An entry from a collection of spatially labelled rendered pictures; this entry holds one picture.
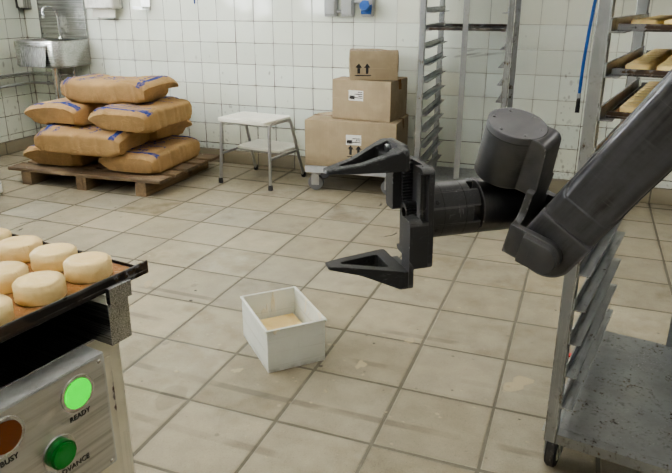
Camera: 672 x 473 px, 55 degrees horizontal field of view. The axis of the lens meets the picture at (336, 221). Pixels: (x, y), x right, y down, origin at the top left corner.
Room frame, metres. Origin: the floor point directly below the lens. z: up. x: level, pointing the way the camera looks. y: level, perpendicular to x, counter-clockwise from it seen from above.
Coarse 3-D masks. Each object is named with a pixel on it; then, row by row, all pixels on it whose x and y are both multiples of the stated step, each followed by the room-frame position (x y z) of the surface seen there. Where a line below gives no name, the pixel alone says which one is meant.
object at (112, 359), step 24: (24, 336) 0.63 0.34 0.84; (48, 336) 0.63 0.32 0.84; (72, 336) 0.63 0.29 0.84; (0, 360) 0.58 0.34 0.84; (24, 360) 0.58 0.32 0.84; (48, 360) 0.58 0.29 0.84; (120, 360) 0.65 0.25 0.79; (0, 384) 0.54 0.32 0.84; (120, 384) 0.65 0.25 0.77; (120, 408) 0.65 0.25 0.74; (120, 432) 0.64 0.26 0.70; (120, 456) 0.64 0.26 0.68
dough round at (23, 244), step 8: (8, 240) 0.71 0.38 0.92; (16, 240) 0.71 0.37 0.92; (24, 240) 0.71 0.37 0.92; (32, 240) 0.71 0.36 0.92; (40, 240) 0.71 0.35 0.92; (0, 248) 0.69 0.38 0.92; (8, 248) 0.68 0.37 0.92; (16, 248) 0.68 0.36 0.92; (24, 248) 0.69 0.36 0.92; (32, 248) 0.69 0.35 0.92; (0, 256) 0.68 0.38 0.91; (8, 256) 0.68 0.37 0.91; (16, 256) 0.68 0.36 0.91; (24, 256) 0.68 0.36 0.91
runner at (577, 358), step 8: (608, 288) 1.88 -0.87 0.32; (608, 296) 1.82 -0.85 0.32; (608, 304) 1.76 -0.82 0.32; (600, 312) 1.71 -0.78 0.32; (600, 320) 1.66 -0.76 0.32; (592, 328) 1.61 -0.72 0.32; (592, 336) 1.57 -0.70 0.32; (584, 344) 1.53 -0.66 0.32; (576, 352) 1.48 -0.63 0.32; (584, 352) 1.48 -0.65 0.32; (568, 360) 1.40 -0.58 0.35; (576, 360) 1.44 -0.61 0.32; (584, 360) 1.45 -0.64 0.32; (568, 368) 1.40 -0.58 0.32; (576, 368) 1.41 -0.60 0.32; (568, 376) 1.37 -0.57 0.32; (576, 376) 1.37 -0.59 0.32
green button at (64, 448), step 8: (64, 440) 0.54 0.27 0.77; (56, 448) 0.53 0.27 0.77; (64, 448) 0.53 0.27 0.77; (72, 448) 0.54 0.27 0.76; (48, 456) 0.52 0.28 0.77; (56, 456) 0.52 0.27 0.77; (64, 456) 0.53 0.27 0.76; (72, 456) 0.54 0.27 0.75; (48, 464) 0.52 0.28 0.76; (56, 464) 0.52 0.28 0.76; (64, 464) 0.53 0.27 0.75
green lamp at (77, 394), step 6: (84, 378) 0.57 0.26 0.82; (72, 384) 0.56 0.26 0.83; (78, 384) 0.56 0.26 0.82; (84, 384) 0.57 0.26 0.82; (90, 384) 0.58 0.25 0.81; (72, 390) 0.56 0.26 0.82; (78, 390) 0.56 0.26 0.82; (84, 390) 0.57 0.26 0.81; (90, 390) 0.57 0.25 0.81; (66, 396) 0.55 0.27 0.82; (72, 396) 0.56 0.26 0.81; (78, 396) 0.56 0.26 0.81; (84, 396) 0.57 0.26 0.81; (66, 402) 0.55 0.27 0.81; (72, 402) 0.56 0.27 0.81; (78, 402) 0.56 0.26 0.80; (84, 402) 0.57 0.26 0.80; (72, 408) 0.55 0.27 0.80
